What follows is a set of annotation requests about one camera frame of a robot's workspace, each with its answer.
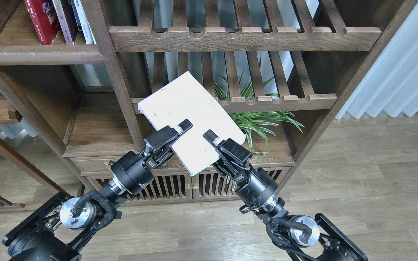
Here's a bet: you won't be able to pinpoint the brass drawer knob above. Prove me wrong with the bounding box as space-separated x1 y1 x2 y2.
104 162 111 170

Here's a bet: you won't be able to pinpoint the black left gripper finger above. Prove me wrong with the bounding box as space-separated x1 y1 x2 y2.
143 119 193 163

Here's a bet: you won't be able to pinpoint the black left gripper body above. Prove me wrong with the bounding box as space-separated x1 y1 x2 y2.
109 152 154 196

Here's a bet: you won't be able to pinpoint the red book with photo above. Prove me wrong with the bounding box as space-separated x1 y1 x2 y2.
25 0 60 46

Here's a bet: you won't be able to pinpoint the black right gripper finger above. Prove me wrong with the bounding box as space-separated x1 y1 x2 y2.
203 129 253 178

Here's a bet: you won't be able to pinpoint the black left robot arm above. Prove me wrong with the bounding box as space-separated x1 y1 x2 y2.
2 119 192 261

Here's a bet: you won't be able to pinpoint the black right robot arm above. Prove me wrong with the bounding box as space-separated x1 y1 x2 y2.
203 130 367 261

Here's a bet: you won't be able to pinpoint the white paperback book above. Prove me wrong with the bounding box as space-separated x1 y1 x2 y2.
138 71 246 176

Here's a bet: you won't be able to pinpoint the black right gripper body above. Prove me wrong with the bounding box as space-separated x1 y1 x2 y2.
233 167 279 214

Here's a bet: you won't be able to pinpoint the maroon book white characters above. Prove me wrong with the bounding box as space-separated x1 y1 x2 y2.
53 0 78 45

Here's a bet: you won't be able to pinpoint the upright white books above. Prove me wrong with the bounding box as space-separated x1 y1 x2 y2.
72 0 96 45

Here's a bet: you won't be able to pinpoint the white curtain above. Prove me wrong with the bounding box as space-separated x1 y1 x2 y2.
336 3 418 120

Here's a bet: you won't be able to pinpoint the dark wooden bookshelf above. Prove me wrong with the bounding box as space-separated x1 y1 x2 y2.
0 0 418 189

